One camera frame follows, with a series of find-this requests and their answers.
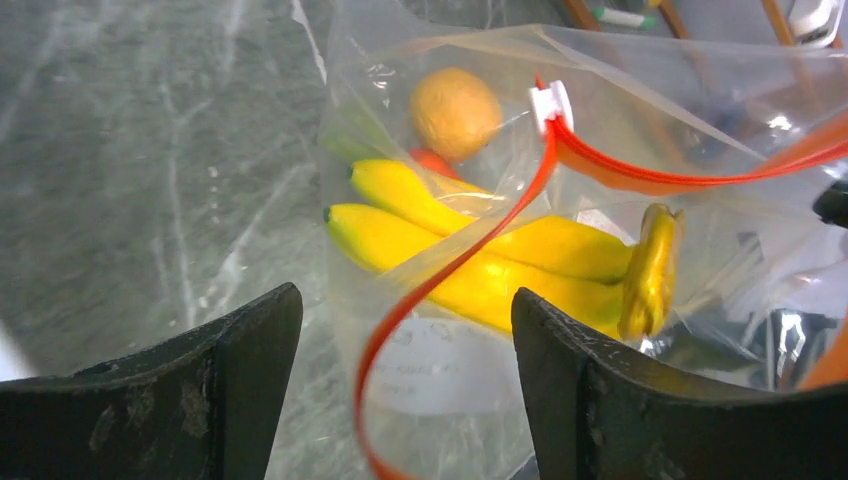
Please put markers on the orange carrot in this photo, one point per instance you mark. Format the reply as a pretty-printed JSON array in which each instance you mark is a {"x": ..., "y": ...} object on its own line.
[{"x": 432, "y": 162}]

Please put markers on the green white marker pen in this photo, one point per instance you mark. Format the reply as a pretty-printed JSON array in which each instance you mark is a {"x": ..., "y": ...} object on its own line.
[{"x": 623, "y": 18}]

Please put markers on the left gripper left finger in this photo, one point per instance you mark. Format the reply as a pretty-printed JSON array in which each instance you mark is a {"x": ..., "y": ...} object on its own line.
[{"x": 202, "y": 405}]

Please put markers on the orange wooden rack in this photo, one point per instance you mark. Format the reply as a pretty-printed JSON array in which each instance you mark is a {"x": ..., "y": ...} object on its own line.
[{"x": 750, "y": 22}]

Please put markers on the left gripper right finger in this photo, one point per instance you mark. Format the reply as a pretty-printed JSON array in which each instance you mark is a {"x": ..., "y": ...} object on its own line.
[{"x": 598, "y": 409}]

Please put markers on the white stapler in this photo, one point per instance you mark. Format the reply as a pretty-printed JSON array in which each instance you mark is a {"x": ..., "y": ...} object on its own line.
[{"x": 815, "y": 23}]

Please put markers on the yellow banana bunch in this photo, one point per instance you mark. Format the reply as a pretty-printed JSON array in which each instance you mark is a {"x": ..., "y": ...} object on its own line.
[{"x": 624, "y": 291}]

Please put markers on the orange fruit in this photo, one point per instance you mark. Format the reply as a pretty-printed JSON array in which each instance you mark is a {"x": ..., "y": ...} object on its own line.
[{"x": 454, "y": 113}]

